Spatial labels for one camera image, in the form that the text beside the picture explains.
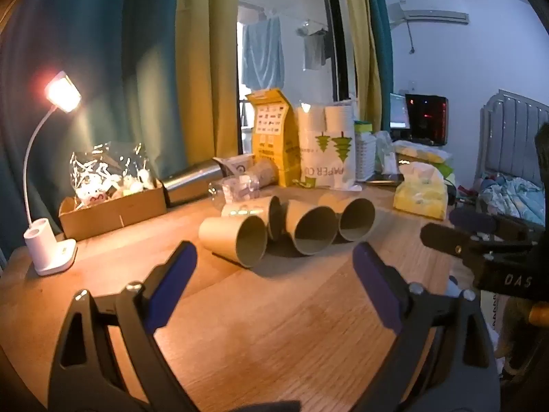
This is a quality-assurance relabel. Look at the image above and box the white air conditioner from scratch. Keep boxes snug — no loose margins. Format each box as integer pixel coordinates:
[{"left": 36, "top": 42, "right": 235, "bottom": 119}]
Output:
[{"left": 388, "top": 2, "right": 471, "bottom": 32}]

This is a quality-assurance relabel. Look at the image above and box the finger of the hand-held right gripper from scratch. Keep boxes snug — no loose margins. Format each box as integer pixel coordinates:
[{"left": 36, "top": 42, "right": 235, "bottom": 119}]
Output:
[
  {"left": 449, "top": 207, "right": 530, "bottom": 242},
  {"left": 419, "top": 222, "right": 535, "bottom": 269}
]

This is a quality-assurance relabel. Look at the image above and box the white bag of paper cups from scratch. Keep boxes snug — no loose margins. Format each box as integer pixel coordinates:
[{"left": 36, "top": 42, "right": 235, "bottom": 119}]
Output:
[{"left": 295, "top": 98, "right": 358, "bottom": 190}]

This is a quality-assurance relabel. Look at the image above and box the blue hanging towel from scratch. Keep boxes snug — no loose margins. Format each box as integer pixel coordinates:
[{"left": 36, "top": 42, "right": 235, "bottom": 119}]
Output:
[{"left": 241, "top": 16, "right": 286, "bottom": 91}]

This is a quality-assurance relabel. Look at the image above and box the white desk lamp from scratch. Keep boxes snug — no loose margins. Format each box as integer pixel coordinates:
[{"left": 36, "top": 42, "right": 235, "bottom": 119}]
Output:
[{"left": 23, "top": 70, "right": 82, "bottom": 276}]

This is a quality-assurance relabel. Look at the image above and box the teal curtain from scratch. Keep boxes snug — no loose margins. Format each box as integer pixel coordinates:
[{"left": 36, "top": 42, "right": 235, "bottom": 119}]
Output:
[
  {"left": 0, "top": 0, "right": 183, "bottom": 258},
  {"left": 364, "top": 0, "right": 395, "bottom": 117}
]

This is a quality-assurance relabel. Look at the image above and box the stainless steel thermos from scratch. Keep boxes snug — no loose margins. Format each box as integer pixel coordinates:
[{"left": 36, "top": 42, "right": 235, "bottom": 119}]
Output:
[{"left": 160, "top": 159, "right": 224, "bottom": 207}]

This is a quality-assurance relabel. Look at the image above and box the yellow and white packet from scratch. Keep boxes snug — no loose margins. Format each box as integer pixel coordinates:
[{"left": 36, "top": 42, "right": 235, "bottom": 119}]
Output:
[{"left": 393, "top": 139, "right": 454, "bottom": 164}]

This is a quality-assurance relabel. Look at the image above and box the yellow paper bag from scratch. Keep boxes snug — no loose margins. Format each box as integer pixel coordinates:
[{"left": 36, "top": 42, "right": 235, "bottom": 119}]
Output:
[{"left": 245, "top": 88, "right": 301, "bottom": 188}]

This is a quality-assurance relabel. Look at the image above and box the yellow curtain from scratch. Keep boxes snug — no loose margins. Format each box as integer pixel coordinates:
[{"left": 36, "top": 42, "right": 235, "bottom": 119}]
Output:
[
  {"left": 175, "top": 0, "right": 241, "bottom": 173},
  {"left": 340, "top": 0, "right": 383, "bottom": 122}
]

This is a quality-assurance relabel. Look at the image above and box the grey padded headboard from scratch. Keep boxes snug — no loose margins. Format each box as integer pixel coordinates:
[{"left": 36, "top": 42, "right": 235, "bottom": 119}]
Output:
[{"left": 479, "top": 89, "right": 549, "bottom": 186}]

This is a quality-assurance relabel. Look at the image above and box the computer monitor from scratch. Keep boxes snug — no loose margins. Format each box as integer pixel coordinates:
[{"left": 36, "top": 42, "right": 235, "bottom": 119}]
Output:
[{"left": 389, "top": 93, "right": 411, "bottom": 130}]

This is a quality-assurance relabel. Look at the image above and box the black computer case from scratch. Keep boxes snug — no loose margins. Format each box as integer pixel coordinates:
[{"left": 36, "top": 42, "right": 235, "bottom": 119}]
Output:
[{"left": 405, "top": 93, "right": 449, "bottom": 146}]

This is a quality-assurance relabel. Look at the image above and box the clear plastic cup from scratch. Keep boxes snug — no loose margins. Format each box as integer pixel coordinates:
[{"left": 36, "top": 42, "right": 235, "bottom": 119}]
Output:
[{"left": 208, "top": 175, "right": 261, "bottom": 205}]

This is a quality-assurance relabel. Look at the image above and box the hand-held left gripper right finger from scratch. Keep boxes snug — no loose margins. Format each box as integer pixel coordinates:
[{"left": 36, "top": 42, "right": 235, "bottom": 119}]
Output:
[{"left": 352, "top": 241, "right": 502, "bottom": 412}]

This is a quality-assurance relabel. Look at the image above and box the clear plastic bag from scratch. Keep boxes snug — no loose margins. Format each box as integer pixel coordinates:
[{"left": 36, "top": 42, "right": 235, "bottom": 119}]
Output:
[{"left": 69, "top": 141, "right": 157, "bottom": 207}]

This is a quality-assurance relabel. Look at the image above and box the yellow tissue pack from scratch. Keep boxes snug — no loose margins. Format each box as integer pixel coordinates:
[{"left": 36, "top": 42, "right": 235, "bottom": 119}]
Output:
[{"left": 393, "top": 163, "right": 449, "bottom": 220}]

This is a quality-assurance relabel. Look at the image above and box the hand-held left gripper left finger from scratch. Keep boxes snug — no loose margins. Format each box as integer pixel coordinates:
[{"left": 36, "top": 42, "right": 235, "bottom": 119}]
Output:
[{"left": 48, "top": 240, "right": 199, "bottom": 412}]

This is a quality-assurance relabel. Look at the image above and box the grey hanging garment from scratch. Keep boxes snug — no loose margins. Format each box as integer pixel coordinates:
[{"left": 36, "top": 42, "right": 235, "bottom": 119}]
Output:
[{"left": 302, "top": 30, "right": 334, "bottom": 70}]

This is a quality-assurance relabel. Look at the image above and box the patterned blanket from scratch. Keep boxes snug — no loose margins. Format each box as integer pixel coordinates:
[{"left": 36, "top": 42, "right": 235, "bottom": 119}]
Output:
[{"left": 475, "top": 173, "right": 546, "bottom": 225}]

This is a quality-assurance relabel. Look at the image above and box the cardboard box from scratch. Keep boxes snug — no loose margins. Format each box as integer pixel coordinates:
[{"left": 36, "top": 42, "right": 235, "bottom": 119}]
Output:
[{"left": 58, "top": 179, "right": 168, "bottom": 241}]

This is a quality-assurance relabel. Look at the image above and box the plain brown paper cup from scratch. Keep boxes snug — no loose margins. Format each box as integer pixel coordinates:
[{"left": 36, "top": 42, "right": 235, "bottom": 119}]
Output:
[
  {"left": 318, "top": 193, "right": 377, "bottom": 242},
  {"left": 198, "top": 214, "right": 269, "bottom": 269},
  {"left": 284, "top": 199, "right": 340, "bottom": 257}
]

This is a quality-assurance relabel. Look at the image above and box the green print paper cup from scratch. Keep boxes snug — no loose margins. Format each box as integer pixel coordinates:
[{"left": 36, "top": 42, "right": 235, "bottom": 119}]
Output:
[{"left": 220, "top": 196, "right": 282, "bottom": 242}]

